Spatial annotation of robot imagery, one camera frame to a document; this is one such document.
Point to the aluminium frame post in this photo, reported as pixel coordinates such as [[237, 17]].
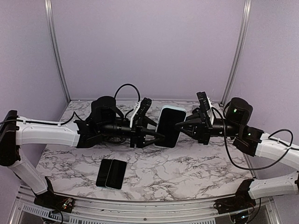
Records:
[[238, 51], [54, 43]]

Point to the left aluminium frame post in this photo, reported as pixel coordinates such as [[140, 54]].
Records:
[[54, 43]]

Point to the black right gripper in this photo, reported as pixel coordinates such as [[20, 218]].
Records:
[[204, 136]]

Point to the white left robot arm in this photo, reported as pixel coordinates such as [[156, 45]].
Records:
[[16, 131]]

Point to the black square floral plate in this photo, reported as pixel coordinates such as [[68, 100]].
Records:
[[114, 139]]

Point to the front aluminium rail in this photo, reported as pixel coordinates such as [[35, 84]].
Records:
[[101, 211]]

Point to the light blue phone case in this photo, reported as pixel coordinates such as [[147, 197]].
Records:
[[172, 107]]

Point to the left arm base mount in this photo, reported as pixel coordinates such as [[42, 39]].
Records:
[[53, 201]]

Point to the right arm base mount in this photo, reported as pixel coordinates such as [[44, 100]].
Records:
[[241, 200]]

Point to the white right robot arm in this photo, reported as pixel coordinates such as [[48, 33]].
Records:
[[280, 152]]

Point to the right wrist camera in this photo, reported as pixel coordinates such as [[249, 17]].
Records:
[[205, 106]]

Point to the black phone light-blue edge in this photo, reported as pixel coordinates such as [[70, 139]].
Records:
[[169, 128]]

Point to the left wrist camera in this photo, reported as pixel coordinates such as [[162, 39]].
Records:
[[140, 110]]

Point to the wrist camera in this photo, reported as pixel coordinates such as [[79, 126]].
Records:
[[140, 110], [205, 106]]

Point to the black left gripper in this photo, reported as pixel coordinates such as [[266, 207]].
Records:
[[138, 134]]

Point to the right aluminium frame post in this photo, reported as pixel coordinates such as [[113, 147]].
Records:
[[238, 51]]

